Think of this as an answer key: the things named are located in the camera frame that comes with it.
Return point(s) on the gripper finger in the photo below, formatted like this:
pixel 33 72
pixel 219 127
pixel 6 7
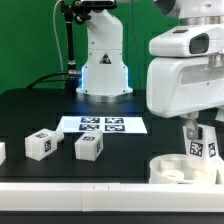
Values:
pixel 192 129
pixel 220 115

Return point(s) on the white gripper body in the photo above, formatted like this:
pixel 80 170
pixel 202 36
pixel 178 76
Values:
pixel 177 86

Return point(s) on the white round stool seat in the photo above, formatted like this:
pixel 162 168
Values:
pixel 181 169

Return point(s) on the paper sheet with tags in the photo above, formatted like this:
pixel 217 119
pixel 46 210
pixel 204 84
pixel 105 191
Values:
pixel 75 124

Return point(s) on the white part at left edge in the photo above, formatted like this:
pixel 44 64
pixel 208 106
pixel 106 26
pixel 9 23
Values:
pixel 2 152

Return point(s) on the white L-shaped fence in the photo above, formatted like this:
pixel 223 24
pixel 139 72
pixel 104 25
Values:
pixel 92 197

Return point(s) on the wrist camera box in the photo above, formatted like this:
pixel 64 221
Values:
pixel 188 41

